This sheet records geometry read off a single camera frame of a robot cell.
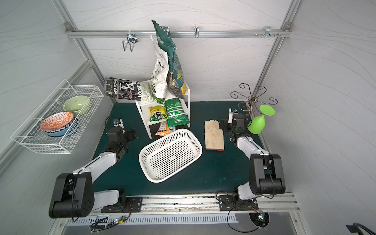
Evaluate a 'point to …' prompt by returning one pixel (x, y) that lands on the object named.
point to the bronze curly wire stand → (252, 100)
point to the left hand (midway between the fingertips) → (127, 129)
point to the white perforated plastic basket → (170, 154)
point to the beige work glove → (214, 136)
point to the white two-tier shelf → (143, 106)
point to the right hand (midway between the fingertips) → (227, 118)
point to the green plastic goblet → (257, 124)
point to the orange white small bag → (163, 129)
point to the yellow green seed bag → (157, 112)
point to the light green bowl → (75, 104)
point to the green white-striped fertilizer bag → (175, 113)
